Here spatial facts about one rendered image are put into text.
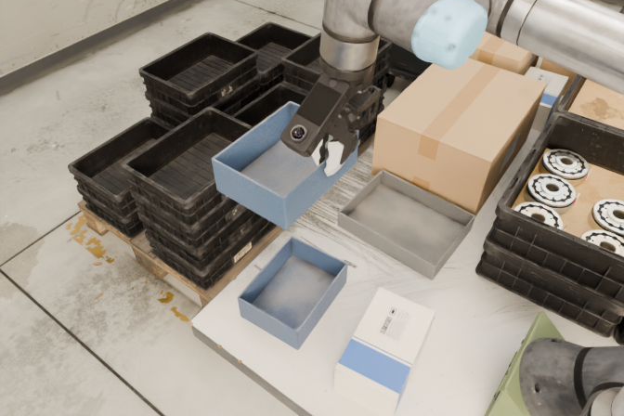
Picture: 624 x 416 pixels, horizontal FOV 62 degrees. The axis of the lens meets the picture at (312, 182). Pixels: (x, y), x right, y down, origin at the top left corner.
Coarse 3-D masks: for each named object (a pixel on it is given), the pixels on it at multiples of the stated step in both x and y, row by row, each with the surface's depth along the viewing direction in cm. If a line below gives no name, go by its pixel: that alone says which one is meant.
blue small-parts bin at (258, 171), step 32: (256, 128) 88; (224, 160) 84; (256, 160) 91; (288, 160) 91; (352, 160) 89; (224, 192) 85; (256, 192) 79; (288, 192) 76; (320, 192) 84; (288, 224) 80
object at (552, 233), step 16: (560, 112) 126; (544, 128) 121; (592, 128) 122; (608, 128) 121; (528, 160) 115; (512, 192) 106; (496, 208) 104; (528, 224) 100; (544, 224) 99; (560, 240) 98; (576, 240) 96; (592, 256) 96; (608, 256) 94
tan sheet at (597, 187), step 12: (600, 168) 126; (528, 180) 123; (588, 180) 123; (600, 180) 123; (612, 180) 123; (576, 192) 120; (588, 192) 120; (600, 192) 120; (612, 192) 120; (516, 204) 117; (576, 204) 117; (588, 204) 117; (564, 216) 114; (576, 216) 114; (576, 228) 112; (588, 228) 112
